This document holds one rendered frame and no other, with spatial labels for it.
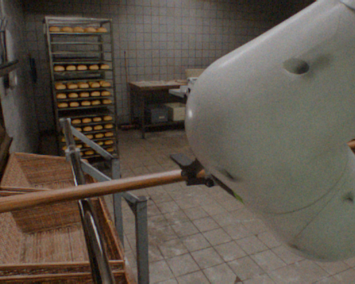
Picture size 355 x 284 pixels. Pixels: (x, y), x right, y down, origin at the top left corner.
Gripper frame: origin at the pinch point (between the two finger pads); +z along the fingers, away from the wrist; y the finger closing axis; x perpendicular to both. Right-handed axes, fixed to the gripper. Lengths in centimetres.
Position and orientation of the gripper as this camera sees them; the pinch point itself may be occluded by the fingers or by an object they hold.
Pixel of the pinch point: (178, 125)
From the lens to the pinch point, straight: 59.9
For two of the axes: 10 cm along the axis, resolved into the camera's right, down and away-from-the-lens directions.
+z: -3.9, -2.7, 8.8
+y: 0.0, 9.5, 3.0
